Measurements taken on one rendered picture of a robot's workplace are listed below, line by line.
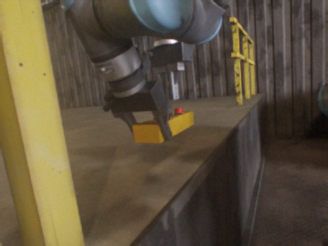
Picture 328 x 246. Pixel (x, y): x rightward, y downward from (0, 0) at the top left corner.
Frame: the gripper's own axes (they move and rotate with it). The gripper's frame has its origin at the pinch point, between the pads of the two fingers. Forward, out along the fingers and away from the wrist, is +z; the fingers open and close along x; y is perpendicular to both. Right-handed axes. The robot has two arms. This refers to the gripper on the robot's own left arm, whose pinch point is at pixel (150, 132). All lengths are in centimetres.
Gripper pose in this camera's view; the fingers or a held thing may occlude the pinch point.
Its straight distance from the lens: 55.7
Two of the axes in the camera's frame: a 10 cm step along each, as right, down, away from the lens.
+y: -3.5, 6.5, -6.7
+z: 3.2, 7.6, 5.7
